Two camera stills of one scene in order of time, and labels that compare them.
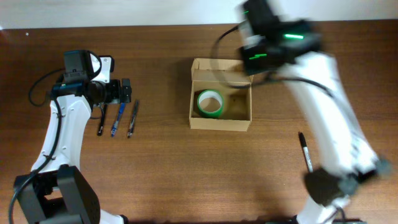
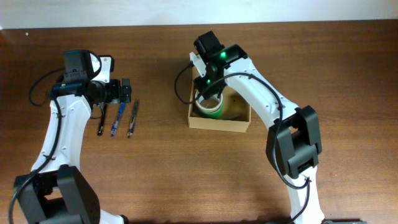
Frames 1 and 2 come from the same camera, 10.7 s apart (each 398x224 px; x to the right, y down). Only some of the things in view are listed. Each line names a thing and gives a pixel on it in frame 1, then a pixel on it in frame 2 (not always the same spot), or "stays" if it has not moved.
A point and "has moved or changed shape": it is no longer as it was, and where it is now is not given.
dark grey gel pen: (136, 107) stays
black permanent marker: (306, 153) has moved or changed shape
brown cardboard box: (228, 77) stays
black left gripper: (125, 91) stays
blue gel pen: (122, 105) stays
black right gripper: (254, 58) → (207, 84)
